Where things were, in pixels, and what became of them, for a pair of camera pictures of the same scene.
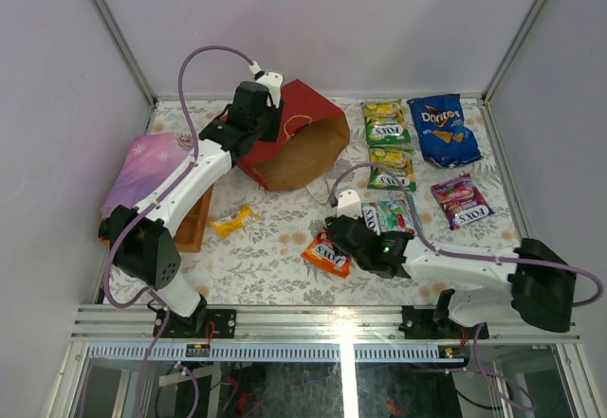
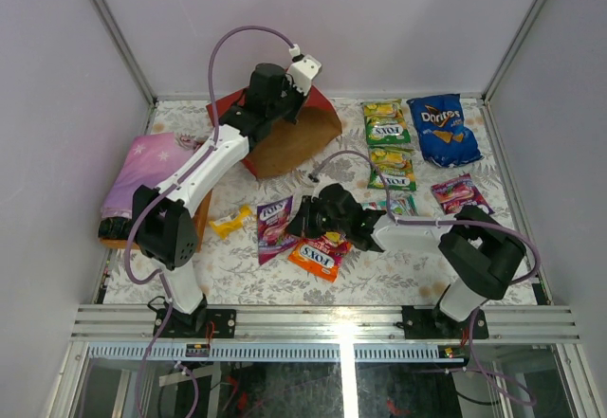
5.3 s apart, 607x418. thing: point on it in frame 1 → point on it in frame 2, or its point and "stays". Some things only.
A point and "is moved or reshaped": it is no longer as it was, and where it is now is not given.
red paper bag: (313, 134) is moved or reshaped
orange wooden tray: (191, 235) stays
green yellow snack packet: (398, 159) stays
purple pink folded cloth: (149, 161) stays
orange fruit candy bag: (322, 254) is moved or reshaped
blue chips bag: (446, 140) stays
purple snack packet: (462, 202) stays
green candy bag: (386, 123) stays
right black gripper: (362, 222) → (302, 224)
